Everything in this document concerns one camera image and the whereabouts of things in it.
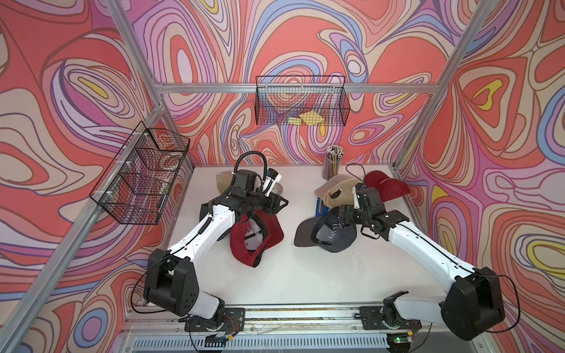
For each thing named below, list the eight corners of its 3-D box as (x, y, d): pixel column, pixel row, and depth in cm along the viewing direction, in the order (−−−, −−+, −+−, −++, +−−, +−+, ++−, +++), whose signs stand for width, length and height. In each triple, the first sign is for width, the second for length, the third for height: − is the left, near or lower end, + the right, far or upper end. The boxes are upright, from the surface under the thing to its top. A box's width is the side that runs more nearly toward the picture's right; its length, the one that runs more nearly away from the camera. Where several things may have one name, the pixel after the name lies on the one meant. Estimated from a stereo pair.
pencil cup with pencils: (322, 181, 116) (328, 154, 101) (321, 171, 121) (326, 144, 106) (337, 181, 116) (344, 154, 101) (335, 171, 121) (342, 144, 106)
